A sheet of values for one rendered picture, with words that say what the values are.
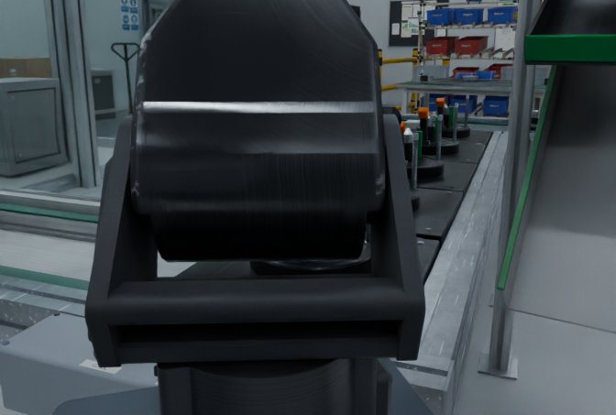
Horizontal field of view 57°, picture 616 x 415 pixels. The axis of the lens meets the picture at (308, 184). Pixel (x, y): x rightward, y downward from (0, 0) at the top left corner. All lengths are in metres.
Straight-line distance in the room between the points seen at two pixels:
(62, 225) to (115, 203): 0.79
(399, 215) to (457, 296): 0.44
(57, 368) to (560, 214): 0.44
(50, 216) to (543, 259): 0.72
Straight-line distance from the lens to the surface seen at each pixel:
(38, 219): 0.99
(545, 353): 0.73
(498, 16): 7.80
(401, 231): 0.15
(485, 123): 2.01
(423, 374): 0.46
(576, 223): 0.54
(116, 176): 0.17
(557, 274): 0.52
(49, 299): 0.62
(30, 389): 0.55
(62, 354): 0.52
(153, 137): 0.16
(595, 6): 0.58
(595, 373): 0.71
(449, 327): 0.53
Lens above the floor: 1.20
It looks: 14 degrees down
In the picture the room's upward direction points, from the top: straight up
